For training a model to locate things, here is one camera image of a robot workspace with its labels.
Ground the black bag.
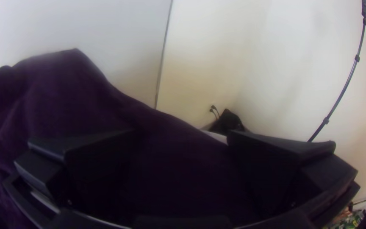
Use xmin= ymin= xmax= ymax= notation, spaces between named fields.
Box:
xmin=208 ymin=108 xmax=251 ymax=134

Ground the black t-shirt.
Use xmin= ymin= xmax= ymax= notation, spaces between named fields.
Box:
xmin=0 ymin=48 xmax=268 ymax=229

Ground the green circuit board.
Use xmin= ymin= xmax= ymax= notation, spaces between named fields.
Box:
xmin=322 ymin=209 xmax=365 ymax=229

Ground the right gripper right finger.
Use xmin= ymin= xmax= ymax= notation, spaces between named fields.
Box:
xmin=227 ymin=129 xmax=360 ymax=222

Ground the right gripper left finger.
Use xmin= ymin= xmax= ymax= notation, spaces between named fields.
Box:
xmin=3 ymin=128 xmax=136 ymax=224

